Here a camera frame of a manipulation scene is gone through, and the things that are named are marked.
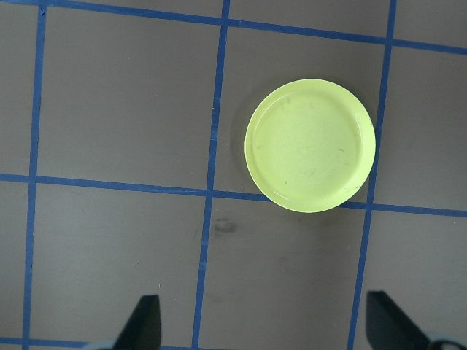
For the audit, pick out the yellow plastic plate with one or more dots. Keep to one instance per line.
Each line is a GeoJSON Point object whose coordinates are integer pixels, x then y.
{"type": "Point", "coordinates": [310, 146]}

